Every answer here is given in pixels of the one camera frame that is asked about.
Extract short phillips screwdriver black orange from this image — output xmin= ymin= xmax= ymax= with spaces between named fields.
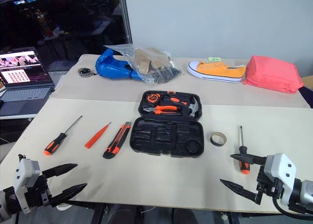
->
xmin=238 ymin=125 xmax=251 ymax=175

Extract orange handled pliers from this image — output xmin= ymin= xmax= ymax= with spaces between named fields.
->
xmin=143 ymin=105 xmax=182 ymax=116

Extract long flathead screwdriver black orange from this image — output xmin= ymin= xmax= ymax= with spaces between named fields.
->
xmin=43 ymin=115 xmax=83 ymax=157

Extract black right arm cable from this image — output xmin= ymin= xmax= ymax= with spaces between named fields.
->
xmin=272 ymin=197 xmax=313 ymax=221

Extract orange canvas sneaker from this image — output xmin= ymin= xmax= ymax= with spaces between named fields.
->
xmin=187 ymin=60 xmax=247 ymax=84

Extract clear plastic bag with contents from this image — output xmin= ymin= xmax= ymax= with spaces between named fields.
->
xmin=103 ymin=45 xmax=182 ymax=85

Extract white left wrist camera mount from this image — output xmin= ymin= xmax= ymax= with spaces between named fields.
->
xmin=13 ymin=157 xmax=41 ymax=214

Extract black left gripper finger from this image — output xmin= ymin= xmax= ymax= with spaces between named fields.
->
xmin=41 ymin=163 xmax=78 ymax=179
xmin=49 ymin=182 xmax=88 ymax=208

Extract claw hammer black orange grip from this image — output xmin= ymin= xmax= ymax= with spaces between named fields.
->
xmin=162 ymin=94 xmax=200 ymax=117

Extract orange black utility knife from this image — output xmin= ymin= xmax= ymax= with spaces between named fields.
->
xmin=102 ymin=121 xmax=132 ymax=159

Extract grey tape roll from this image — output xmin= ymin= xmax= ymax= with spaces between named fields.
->
xmin=210 ymin=132 xmax=228 ymax=147

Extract small round metal tin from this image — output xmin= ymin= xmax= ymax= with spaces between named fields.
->
xmin=77 ymin=67 xmax=98 ymax=78

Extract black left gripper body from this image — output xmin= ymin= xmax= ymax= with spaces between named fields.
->
xmin=24 ymin=174 xmax=54 ymax=208

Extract small orange screwdriver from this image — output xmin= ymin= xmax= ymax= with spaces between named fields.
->
xmin=84 ymin=121 xmax=112 ymax=149

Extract blue plastic bag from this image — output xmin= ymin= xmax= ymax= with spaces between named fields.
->
xmin=95 ymin=48 xmax=145 ymax=82

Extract aluminium frame post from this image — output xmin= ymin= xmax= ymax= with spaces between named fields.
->
xmin=121 ymin=0 xmax=134 ymax=45

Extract dark rounded shape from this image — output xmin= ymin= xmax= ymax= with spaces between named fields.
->
xmin=105 ymin=203 xmax=144 ymax=224
xmin=172 ymin=207 xmax=199 ymax=224

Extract red fabric bag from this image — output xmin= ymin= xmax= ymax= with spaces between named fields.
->
xmin=243 ymin=55 xmax=305 ymax=94

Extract black tool case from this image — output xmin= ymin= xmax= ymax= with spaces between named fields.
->
xmin=129 ymin=90 xmax=205 ymax=159

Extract orange black tape measure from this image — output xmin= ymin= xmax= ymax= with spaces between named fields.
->
xmin=146 ymin=93 xmax=161 ymax=105

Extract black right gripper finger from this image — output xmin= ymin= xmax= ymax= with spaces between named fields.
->
xmin=220 ymin=179 xmax=264 ymax=205
xmin=230 ymin=153 xmax=267 ymax=166

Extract dark chair back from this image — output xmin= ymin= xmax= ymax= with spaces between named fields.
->
xmin=299 ymin=85 xmax=313 ymax=109

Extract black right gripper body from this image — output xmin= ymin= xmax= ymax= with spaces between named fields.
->
xmin=256 ymin=166 xmax=284 ymax=200

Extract open laptop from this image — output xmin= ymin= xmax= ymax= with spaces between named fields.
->
xmin=0 ymin=46 xmax=56 ymax=117

